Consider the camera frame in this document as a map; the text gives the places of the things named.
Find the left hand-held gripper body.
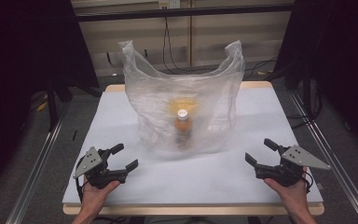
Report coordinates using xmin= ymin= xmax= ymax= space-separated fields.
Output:
xmin=73 ymin=147 xmax=129 ymax=189

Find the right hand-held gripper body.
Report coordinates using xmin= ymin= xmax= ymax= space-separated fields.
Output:
xmin=255 ymin=145 xmax=331 ymax=188

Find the orange drink bottle white cap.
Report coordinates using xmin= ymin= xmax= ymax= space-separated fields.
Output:
xmin=173 ymin=108 xmax=194 ymax=149

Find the clear plastic bag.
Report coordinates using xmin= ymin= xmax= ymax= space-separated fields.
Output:
xmin=118 ymin=39 xmax=246 ymax=157

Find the person's left hand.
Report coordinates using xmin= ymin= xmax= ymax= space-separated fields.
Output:
xmin=81 ymin=180 xmax=121 ymax=216

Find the person's right hand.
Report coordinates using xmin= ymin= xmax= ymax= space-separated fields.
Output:
xmin=263 ymin=166 xmax=312 ymax=217

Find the black metal stand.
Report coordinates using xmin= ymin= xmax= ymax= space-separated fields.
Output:
xmin=267 ymin=60 xmax=323 ymax=120
xmin=45 ymin=76 xmax=102 ymax=133

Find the yellow item in bag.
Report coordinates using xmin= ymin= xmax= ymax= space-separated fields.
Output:
xmin=167 ymin=96 xmax=200 ymax=117

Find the black curtain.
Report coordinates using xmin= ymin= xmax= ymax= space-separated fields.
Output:
xmin=274 ymin=0 xmax=358 ymax=157
xmin=0 ymin=0 xmax=101 ymax=200

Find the black horizontal bar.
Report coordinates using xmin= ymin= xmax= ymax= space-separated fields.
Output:
xmin=74 ymin=3 xmax=296 ymax=22

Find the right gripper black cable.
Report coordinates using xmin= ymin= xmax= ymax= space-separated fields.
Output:
xmin=301 ymin=170 xmax=314 ymax=194

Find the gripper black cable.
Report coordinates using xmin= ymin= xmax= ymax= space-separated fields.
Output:
xmin=301 ymin=170 xmax=314 ymax=194
xmin=76 ymin=176 xmax=90 ymax=203

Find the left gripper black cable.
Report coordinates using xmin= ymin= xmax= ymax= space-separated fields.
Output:
xmin=76 ymin=176 xmax=90 ymax=203

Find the metal floor rail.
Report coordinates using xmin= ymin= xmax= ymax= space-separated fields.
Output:
xmin=288 ymin=91 xmax=358 ymax=224
xmin=5 ymin=102 xmax=73 ymax=224

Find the black wall cable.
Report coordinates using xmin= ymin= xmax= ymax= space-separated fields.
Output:
xmin=162 ymin=17 xmax=197 ymax=73

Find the wall power outlet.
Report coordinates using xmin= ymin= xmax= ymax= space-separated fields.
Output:
xmin=158 ymin=0 xmax=181 ymax=10

